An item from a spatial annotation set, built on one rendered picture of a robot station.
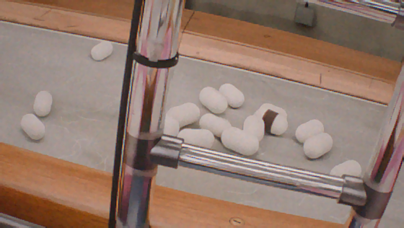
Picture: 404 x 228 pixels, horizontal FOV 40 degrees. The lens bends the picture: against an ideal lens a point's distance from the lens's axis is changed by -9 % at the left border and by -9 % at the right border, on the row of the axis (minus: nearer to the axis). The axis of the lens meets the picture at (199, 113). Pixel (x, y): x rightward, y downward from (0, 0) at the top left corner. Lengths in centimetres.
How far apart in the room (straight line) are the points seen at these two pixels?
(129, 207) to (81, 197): 7
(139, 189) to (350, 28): 244
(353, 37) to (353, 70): 202
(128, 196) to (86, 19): 43
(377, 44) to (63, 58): 223
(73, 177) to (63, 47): 30
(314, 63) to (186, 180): 30
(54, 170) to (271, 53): 38
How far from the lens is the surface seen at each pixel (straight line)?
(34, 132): 54
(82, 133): 56
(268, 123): 61
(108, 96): 63
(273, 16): 274
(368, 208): 37
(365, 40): 280
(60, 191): 45
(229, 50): 75
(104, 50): 70
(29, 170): 47
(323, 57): 78
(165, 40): 33
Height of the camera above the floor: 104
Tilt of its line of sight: 28 degrees down
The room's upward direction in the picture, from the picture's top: 11 degrees clockwise
